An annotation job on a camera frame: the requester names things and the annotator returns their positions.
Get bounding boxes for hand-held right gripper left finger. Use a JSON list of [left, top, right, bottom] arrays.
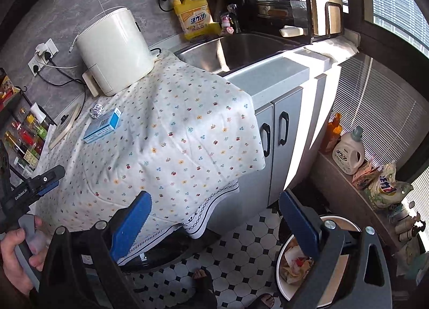
[[39, 191, 153, 309]]

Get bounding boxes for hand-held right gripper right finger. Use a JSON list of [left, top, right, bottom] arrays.
[[279, 188, 393, 309]]

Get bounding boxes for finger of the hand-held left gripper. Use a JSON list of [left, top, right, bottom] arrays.
[[21, 165, 66, 204]]

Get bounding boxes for white plastic bag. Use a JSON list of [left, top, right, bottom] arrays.
[[281, 239, 316, 285]]

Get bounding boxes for round white trash bin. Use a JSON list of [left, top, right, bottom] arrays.
[[274, 213, 366, 308]]

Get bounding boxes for blue and white box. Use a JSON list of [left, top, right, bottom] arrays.
[[82, 107, 122, 144]]

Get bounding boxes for person's left hand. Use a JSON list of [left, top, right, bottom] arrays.
[[0, 228, 49, 291]]

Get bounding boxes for row of condiment bottles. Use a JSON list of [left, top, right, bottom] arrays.
[[3, 108, 51, 170]]

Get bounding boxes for light wooden board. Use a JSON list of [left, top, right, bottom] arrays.
[[48, 103, 83, 149]]

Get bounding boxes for stone window sill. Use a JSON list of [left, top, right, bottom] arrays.
[[310, 151, 413, 256]]

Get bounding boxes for pink packets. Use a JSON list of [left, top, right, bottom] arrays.
[[351, 158, 381, 191]]

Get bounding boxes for person's right foot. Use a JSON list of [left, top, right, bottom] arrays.
[[248, 292, 276, 309]]

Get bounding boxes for person's foot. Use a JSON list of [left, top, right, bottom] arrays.
[[188, 268, 218, 309], [248, 292, 276, 309]]

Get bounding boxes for white laundry detergent jug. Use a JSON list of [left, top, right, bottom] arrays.
[[332, 126, 366, 176]]

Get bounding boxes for floral white tablecloth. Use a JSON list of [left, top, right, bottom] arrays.
[[28, 49, 267, 264]]

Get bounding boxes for detergent refill pouch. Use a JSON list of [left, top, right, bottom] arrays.
[[367, 161, 413, 212]]

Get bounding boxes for person's left foot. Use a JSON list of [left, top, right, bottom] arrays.
[[188, 268, 218, 309]]

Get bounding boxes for orange bottle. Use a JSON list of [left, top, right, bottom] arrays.
[[321, 113, 343, 154]]

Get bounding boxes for small pump bottle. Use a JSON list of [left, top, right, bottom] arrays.
[[395, 212, 421, 234], [399, 220, 424, 242]]

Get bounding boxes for grey sink cabinet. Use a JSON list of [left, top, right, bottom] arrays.
[[201, 51, 341, 229]]

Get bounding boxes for white crumpled bag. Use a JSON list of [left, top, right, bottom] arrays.
[[400, 239, 429, 276]]

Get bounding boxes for narrow white window blind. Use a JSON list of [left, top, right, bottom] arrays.
[[404, 175, 429, 216]]

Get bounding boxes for wide white window blind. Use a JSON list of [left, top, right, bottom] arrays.
[[330, 54, 429, 165]]

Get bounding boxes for white air fryer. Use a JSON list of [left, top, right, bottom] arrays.
[[74, 7, 158, 97]]

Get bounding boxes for white paper towel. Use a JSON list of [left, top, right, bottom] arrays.
[[303, 38, 359, 62]]

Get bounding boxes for stainless steel sink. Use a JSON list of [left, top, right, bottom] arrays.
[[176, 32, 302, 77]]

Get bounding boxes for white soap bar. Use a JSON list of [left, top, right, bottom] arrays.
[[280, 26, 307, 38]]

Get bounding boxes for pink faucet toy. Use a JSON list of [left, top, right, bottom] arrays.
[[219, 16, 234, 36]]

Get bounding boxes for dark metal faucet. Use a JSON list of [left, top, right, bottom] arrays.
[[227, 3, 242, 34]]

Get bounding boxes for yellow dish soap bottle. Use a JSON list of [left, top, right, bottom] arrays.
[[169, 0, 222, 41]]

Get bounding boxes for black dish rack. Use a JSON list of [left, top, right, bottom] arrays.
[[241, 0, 344, 45]]

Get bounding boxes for black wire rack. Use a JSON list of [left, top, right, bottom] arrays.
[[0, 68, 57, 176]]

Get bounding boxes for black cabinet door handle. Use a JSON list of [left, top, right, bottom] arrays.
[[261, 123, 271, 158], [279, 111, 289, 146]]

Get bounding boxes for black appliance cable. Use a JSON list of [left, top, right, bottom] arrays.
[[36, 56, 88, 103]]

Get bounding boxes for white wall socket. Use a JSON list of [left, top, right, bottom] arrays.
[[28, 56, 46, 77], [35, 38, 59, 59]]

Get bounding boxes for thin white cable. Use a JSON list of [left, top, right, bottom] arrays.
[[69, 10, 113, 53]]

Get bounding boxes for dark window frame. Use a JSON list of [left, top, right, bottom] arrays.
[[342, 0, 429, 62]]

